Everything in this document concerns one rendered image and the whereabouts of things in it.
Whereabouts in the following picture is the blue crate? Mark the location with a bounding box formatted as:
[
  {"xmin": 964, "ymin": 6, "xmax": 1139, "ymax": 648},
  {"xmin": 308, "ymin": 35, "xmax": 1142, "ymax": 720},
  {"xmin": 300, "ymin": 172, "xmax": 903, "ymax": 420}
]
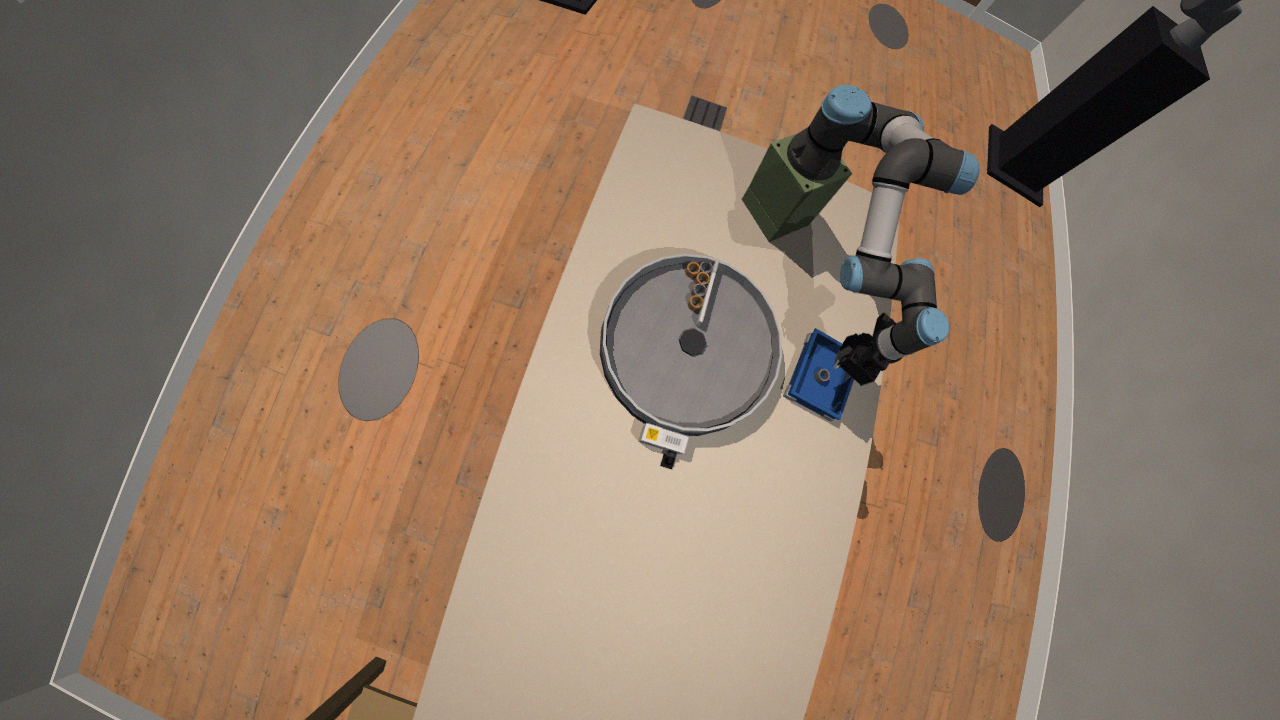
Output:
[{"xmin": 783, "ymin": 332, "xmax": 854, "ymax": 421}]

